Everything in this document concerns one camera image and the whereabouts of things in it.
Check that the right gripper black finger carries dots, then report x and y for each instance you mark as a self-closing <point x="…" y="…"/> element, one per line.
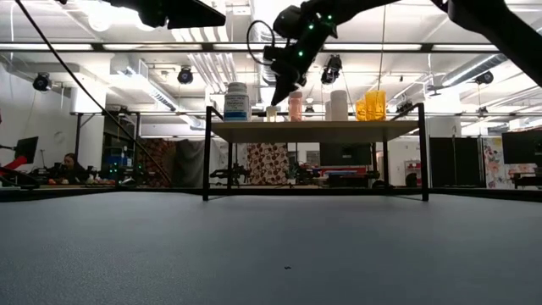
<point x="284" y="90"/>

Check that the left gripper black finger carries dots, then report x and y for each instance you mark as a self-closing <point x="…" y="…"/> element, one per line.
<point x="195" y="14"/>

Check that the pink pill bottle white cap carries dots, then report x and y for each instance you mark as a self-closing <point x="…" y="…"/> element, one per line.
<point x="295" y="107"/>

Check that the pale yellow bottle white cap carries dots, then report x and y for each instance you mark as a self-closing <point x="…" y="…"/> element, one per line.
<point x="271" y="114"/>

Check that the clear translucent pill bottle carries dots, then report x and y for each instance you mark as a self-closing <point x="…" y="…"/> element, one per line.
<point x="327" y="111"/>

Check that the white melatonin bottle blue label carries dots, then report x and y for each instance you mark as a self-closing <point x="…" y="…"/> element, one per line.
<point x="236" y="101"/>

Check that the plain white plastic bottle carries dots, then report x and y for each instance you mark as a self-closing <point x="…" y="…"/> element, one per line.
<point x="339" y="105"/>

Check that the amber pill bottle white cap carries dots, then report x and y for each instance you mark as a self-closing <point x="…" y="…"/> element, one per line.
<point x="361" y="110"/>

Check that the amber pill bottle without cap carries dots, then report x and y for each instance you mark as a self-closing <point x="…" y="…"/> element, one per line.
<point x="376" y="105"/>

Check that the black background robot arm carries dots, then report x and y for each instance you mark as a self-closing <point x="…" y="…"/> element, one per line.
<point x="228" y="173"/>

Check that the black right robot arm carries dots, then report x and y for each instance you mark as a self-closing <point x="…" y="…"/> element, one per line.
<point x="499" y="29"/>

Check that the black stage spotlight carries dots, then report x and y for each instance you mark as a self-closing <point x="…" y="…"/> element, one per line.
<point x="185" y="75"/>
<point x="331" y="70"/>
<point x="41" y="81"/>
<point x="484" y="77"/>

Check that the rig crossbar with light strips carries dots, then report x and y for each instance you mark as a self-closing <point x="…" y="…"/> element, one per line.
<point x="127" y="46"/>

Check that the white brown circle-patterned cloth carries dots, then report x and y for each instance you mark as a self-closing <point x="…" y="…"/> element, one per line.
<point x="267" y="163"/>

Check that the black wide television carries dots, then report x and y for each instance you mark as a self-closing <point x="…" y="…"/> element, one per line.
<point x="345" y="154"/>

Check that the dark grey curtain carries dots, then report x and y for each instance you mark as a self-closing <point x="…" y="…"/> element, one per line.
<point x="188" y="163"/>

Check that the brown patterned tapestry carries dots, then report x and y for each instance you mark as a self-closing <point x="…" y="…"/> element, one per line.
<point x="154" y="161"/>

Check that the blue-grey table mat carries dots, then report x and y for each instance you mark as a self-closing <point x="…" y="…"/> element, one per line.
<point x="254" y="254"/>

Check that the person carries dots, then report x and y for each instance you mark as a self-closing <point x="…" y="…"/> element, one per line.
<point x="71" y="167"/>

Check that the black cabinet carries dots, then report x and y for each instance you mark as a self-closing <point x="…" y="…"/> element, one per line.
<point x="455" y="161"/>

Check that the small black monitor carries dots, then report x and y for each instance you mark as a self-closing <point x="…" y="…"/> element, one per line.
<point x="26" y="149"/>

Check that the red angled bar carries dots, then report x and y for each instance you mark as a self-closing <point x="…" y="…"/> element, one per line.
<point x="12" y="163"/>

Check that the floral poster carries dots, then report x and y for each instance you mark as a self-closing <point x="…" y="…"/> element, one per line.
<point x="493" y="163"/>

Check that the large black monitor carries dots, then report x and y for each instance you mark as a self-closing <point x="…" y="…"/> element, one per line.
<point x="523" y="146"/>

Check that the wooden shelf black metal frame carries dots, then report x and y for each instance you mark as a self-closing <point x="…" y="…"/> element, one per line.
<point x="313" y="131"/>

